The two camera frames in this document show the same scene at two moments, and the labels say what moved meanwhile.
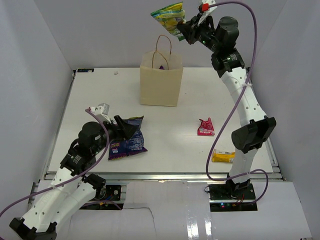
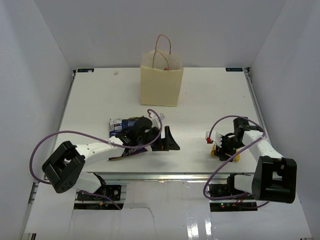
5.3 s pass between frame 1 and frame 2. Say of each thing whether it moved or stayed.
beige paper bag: stayed
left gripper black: moved
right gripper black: moved
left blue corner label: stayed
